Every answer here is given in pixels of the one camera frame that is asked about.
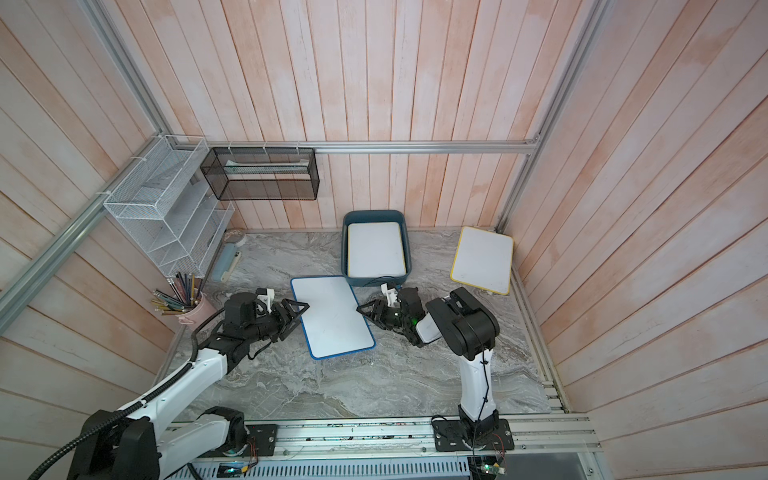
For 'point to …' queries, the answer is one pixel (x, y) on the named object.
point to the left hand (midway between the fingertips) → (308, 316)
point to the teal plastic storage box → (376, 216)
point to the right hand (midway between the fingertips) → (359, 313)
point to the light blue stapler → (223, 261)
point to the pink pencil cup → (202, 311)
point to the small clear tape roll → (234, 236)
